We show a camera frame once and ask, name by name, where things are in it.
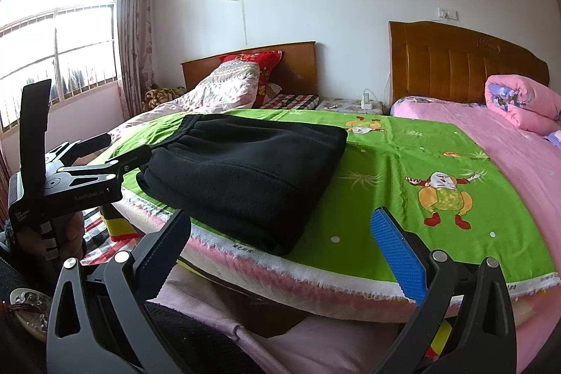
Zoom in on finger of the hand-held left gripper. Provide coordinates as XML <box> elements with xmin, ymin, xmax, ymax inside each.
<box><xmin>59</xmin><ymin>145</ymin><xmax>153</xmax><ymax>182</ymax></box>
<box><xmin>45</xmin><ymin>133</ymin><xmax>113</xmax><ymax>168</ymax></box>

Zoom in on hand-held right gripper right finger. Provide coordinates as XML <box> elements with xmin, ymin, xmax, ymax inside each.
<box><xmin>369</xmin><ymin>208</ymin><xmax>518</xmax><ymax>374</ymax></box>

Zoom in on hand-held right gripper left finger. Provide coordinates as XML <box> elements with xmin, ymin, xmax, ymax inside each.
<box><xmin>46</xmin><ymin>209</ymin><xmax>194</xmax><ymax>374</ymax></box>

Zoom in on black pants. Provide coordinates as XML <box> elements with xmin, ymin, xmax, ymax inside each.
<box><xmin>136</xmin><ymin>114</ymin><xmax>349</xmax><ymax>256</ymax></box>

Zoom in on person's left hand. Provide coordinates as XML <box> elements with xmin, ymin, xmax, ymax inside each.
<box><xmin>16</xmin><ymin>211</ymin><xmax>87</xmax><ymax>267</ymax></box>

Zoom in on yellow striped cloth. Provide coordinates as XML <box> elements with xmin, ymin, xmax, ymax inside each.
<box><xmin>101</xmin><ymin>204</ymin><xmax>142</xmax><ymax>244</ymax></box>

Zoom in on tiger print blanket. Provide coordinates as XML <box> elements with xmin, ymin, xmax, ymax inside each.
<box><xmin>141</xmin><ymin>86</ymin><xmax>187</xmax><ymax>110</ymax></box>

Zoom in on red striped blanket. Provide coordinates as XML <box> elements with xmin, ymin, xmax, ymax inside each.
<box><xmin>81</xmin><ymin>203</ymin><xmax>145</xmax><ymax>265</ymax></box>

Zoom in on dark fleece garment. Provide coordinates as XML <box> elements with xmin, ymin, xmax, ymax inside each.
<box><xmin>144</xmin><ymin>301</ymin><xmax>250</xmax><ymax>374</ymax></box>

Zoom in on window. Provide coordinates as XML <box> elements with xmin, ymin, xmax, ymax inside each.
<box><xmin>0</xmin><ymin>0</ymin><xmax>121</xmax><ymax>134</ymax></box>

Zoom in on green printed cloth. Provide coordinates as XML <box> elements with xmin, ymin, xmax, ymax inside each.
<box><xmin>105</xmin><ymin>108</ymin><xmax>559</xmax><ymax>305</ymax></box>

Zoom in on pink white floral quilt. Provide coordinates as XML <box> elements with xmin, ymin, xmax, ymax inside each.
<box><xmin>107</xmin><ymin>62</ymin><xmax>261</xmax><ymax>140</ymax></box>

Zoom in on pink patterned curtain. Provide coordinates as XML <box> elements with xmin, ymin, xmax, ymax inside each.
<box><xmin>116</xmin><ymin>0</ymin><xmax>156</xmax><ymax>121</ymax></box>

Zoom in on light pink cloth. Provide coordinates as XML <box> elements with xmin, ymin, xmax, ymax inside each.
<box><xmin>151</xmin><ymin>264</ymin><xmax>413</xmax><ymax>374</ymax></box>

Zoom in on brown buckled shoe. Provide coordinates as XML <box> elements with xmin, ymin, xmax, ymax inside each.
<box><xmin>9</xmin><ymin>287</ymin><xmax>55</xmax><ymax>342</ymax></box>

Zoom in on nightstand with floral cover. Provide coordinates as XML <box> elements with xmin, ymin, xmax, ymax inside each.
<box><xmin>316</xmin><ymin>97</ymin><xmax>386</xmax><ymax>113</ymax></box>

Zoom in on red floral pillow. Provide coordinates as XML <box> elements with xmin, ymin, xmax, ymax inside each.
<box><xmin>218</xmin><ymin>50</ymin><xmax>285</xmax><ymax>108</ymax></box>

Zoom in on checkered bed sheet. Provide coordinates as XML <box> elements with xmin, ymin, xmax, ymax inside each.
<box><xmin>258</xmin><ymin>93</ymin><xmax>320</xmax><ymax>110</ymax></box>

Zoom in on small wooden headboard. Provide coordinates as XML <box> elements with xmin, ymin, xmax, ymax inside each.
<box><xmin>181</xmin><ymin>41</ymin><xmax>318</xmax><ymax>96</ymax></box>

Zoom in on large wooden headboard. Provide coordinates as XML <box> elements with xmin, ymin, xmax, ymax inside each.
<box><xmin>388</xmin><ymin>20</ymin><xmax>550</xmax><ymax>109</ymax></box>

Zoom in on folded pink quilt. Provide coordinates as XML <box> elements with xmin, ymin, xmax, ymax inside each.
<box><xmin>484</xmin><ymin>74</ymin><xmax>561</xmax><ymax>132</ymax></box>

